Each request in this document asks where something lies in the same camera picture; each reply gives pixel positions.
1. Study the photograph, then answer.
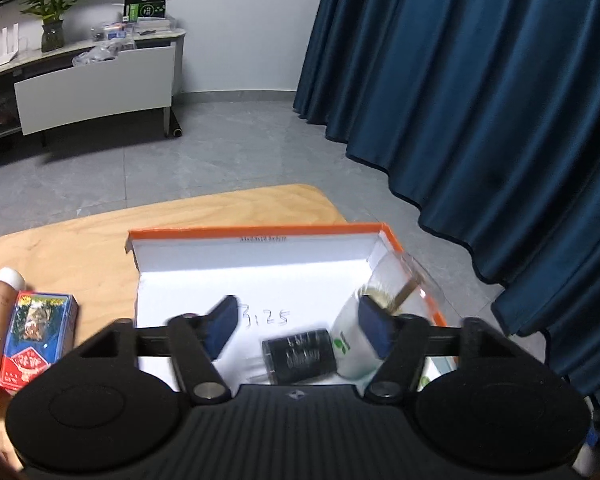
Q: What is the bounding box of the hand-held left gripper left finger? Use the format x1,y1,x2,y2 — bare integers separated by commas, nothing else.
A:
72,296,238,407

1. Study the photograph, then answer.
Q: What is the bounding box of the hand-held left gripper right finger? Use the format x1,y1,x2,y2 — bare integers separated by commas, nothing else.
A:
357,296,531,406

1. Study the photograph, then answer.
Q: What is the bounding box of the clear plastic cup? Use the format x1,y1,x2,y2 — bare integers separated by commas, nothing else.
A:
330,252,428,380

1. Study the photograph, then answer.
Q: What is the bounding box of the orange white cardboard box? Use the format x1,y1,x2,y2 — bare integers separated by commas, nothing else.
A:
126,222,448,396

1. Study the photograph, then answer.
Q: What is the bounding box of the red blue playing card box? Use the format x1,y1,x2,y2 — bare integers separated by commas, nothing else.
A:
0,291,78,393

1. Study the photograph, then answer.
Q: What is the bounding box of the dark blue curtain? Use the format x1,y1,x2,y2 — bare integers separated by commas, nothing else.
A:
293,0,600,411

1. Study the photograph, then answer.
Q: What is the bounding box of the white cabinet drawer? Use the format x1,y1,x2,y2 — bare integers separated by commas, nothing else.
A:
14,42,177,136

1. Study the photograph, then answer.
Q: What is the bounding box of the clear plastic bag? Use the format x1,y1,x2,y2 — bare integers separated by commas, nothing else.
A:
71,42,136,67

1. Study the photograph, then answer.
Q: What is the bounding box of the long television cabinet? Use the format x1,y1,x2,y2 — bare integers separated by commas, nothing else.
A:
0,27,187,148

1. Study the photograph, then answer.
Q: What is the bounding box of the green black box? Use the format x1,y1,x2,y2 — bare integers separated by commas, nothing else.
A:
124,0,168,23

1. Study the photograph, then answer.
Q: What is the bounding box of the white router with antennas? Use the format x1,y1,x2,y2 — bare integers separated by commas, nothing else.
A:
0,22,21,73

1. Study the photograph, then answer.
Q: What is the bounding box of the potted plant in dark vase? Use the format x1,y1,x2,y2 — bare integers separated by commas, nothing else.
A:
20,0,88,53

